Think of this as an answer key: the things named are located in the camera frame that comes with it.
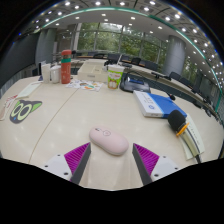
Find dark conference chairs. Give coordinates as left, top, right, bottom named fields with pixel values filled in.
left=74, top=49, right=214, bottom=98

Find red bottle with green band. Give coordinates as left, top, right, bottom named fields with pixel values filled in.
left=60, top=49, right=73, bottom=85

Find ceiling lights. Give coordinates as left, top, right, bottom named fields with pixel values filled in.
left=33, top=0, right=224, bottom=88

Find white cardboard box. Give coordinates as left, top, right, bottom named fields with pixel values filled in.
left=76, top=63, right=109, bottom=83

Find plain white paper cup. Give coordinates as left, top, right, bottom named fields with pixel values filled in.
left=40, top=63, right=52, bottom=84

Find black gooseneck microphone console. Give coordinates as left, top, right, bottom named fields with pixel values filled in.
left=119, top=75, right=152, bottom=94

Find blue folder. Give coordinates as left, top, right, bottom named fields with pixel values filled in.
left=148, top=93, right=188, bottom=119

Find white lidded mug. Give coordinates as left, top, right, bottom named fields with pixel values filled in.
left=49, top=64, right=62, bottom=84

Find colourful printed leaflet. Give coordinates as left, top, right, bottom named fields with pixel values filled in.
left=65, top=78, right=104, bottom=93

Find white and blue book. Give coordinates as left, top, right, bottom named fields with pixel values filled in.
left=133, top=89, right=164, bottom=118

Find green printed paper cup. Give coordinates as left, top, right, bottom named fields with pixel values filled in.
left=107, top=64, right=125, bottom=90

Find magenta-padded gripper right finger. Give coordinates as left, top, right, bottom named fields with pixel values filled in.
left=131, top=143, right=183, bottom=186

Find black handheld microphone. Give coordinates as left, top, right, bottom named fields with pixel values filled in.
left=167, top=109, right=204, bottom=164

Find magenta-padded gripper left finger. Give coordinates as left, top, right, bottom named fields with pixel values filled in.
left=42, top=142, right=92, bottom=184

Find pink computer mouse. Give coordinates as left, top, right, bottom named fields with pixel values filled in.
left=88, top=126, right=130, bottom=156

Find black cat-face mouse pad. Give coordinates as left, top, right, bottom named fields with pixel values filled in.
left=9, top=99, right=43, bottom=125

